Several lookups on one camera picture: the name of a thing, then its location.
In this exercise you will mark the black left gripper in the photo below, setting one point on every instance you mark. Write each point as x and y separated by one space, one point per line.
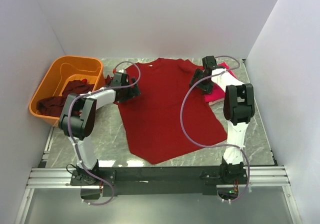
134 92

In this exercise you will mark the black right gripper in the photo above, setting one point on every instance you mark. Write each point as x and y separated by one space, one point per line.
197 75

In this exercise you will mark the dark red t-shirt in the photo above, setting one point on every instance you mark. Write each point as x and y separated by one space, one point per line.
154 121

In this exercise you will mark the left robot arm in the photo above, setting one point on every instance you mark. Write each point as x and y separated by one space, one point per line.
78 116

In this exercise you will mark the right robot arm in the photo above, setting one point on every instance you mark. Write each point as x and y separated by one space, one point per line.
238 109

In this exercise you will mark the folded hot pink t-shirt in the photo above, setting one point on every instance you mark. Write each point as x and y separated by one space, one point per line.
217 92

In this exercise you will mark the orange plastic bin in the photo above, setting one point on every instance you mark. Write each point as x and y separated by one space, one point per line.
61 72

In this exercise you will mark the maroon t-shirt in bin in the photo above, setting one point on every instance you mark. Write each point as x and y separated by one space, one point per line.
53 106

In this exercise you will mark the black base crossbar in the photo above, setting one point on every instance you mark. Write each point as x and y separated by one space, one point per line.
160 180

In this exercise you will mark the aluminium extrusion rail frame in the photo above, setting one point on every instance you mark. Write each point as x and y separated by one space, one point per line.
259 176

